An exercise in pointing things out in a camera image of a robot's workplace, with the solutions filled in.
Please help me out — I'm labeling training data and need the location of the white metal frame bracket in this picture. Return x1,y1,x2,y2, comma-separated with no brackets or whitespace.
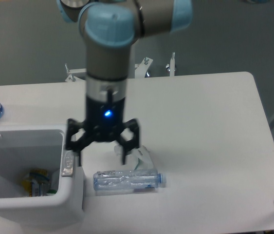
65,52,177,82

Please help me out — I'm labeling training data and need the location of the white plastic trash can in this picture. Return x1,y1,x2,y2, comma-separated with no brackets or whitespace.
0,125,85,226

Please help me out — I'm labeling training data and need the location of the silver trash can push button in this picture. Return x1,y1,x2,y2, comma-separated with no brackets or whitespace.
61,151,74,177

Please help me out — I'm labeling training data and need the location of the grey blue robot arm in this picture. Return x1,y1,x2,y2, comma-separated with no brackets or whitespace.
57,0,193,159

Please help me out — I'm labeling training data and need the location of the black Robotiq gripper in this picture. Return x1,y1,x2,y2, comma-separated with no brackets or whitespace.
65,97,140,165

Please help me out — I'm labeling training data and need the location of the crumpled white paper wrapper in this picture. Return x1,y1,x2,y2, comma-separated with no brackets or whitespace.
121,145,154,170

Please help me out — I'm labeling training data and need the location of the yellow wrapper in bin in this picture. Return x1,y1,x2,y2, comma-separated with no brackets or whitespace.
21,168,50,197

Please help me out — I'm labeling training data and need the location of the crushed clear plastic bottle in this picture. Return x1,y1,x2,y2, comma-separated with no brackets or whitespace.
93,169,167,195

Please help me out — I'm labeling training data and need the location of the white green item in bin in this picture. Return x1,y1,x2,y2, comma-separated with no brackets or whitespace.
46,169,61,196

